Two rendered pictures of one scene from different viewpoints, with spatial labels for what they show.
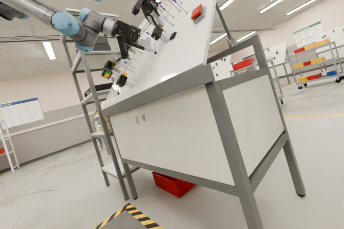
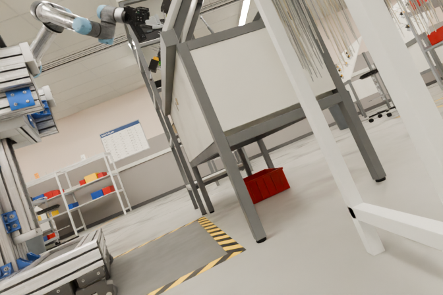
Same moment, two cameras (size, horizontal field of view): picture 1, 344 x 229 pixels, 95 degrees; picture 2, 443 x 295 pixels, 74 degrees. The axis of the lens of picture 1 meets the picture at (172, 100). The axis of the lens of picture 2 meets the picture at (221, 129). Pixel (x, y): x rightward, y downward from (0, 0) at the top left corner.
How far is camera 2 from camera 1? 0.91 m
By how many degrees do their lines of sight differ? 27
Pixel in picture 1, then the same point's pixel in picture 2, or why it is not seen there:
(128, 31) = (134, 15)
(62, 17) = (77, 22)
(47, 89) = (147, 107)
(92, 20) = (105, 14)
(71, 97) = not seen: hidden behind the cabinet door
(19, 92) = (119, 115)
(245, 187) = (215, 139)
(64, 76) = not seen: hidden behind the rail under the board
